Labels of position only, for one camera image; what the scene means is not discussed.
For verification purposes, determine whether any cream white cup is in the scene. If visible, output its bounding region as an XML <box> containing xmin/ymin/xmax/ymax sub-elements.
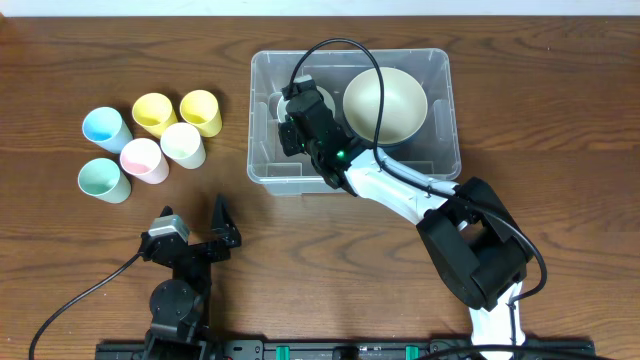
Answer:
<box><xmin>160</xmin><ymin>122</ymin><xmax>206</xmax><ymax>169</ymax></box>

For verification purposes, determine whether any large beige bowl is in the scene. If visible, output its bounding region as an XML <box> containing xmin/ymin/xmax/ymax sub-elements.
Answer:
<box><xmin>342</xmin><ymin>67</ymin><xmax>428</xmax><ymax>146</ymax></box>

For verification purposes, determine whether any yellow cup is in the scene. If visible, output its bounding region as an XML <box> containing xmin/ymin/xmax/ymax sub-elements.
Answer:
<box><xmin>179</xmin><ymin>90</ymin><xmax>222</xmax><ymax>137</ymax></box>
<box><xmin>132</xmin><ymin>93</ymin><xmax>178</xmax><ymax>138</ymax></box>

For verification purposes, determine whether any dark blue bowl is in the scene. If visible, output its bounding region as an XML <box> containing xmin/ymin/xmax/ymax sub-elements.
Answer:
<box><xmin>352</xmin><ymin>130</ymin><xmax>421</xmax><ymax>149</ymax></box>

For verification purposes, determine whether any white bowl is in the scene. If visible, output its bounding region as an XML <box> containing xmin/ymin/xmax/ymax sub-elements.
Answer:
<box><xmin>277</xmin><ymin>86</ymin><xmax>336</xmax><ymax>123</ymax></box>

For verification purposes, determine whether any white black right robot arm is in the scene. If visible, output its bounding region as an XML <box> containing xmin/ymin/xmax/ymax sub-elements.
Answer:
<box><xmin>278</xmin><ymin>83</ymin><xmax>539</xmax><ymax>346</ymax></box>

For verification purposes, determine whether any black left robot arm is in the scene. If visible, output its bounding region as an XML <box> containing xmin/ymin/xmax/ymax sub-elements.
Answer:
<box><xmin>138</xmin><ymin>195</ymin><xmax>242</xmax><ymax>359</ymax></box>

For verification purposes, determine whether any pink cup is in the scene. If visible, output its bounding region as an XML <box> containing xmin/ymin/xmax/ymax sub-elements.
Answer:
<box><xmin>119</xmin><ymin>138</ymin><xmax>169</xmax><ymax>184</ymax></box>

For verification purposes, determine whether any mint green cup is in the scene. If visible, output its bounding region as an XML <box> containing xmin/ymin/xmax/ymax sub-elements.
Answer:
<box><xmin>77</xmin><ymin>158</ymin><xmax>131</xmax><ymax>204</ymax></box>

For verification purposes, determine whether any clear plastic storage bin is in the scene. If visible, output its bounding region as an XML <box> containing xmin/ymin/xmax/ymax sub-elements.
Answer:
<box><xmin>247</xmin><ymin>48</ymin><xmax>462</xmax><ymax>196</ymax></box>

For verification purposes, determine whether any light blue cup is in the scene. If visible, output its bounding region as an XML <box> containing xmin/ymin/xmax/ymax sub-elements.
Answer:
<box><xmin>82</xmin><ymin>107</ymin><xmax>133</xmax><ymax>154</ymax></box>

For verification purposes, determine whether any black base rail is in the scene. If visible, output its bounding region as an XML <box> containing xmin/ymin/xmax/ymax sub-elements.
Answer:
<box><xmin>95</xmin><ymin>338</ymin><xmax>597</xmax><ymax>360</ymax></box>

